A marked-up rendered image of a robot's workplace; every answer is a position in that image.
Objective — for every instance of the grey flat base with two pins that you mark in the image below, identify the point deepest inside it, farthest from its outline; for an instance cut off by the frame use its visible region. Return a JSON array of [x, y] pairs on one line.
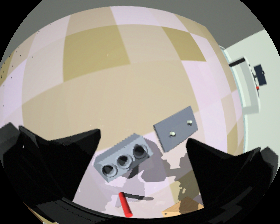
[[175, 128]]

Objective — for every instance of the dark red peg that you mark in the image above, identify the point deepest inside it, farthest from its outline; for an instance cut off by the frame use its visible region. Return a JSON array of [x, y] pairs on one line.
[[124, 203]]

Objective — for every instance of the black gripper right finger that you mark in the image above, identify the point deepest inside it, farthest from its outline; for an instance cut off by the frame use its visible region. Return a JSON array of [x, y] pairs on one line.
[[215, 170]]

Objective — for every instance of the grey plate with round hole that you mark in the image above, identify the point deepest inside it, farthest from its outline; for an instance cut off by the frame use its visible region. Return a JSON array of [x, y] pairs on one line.
[[110, 164]]

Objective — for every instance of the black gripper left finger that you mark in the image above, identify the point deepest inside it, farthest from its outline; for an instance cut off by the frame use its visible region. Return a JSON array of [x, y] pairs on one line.
[[65, 159]]

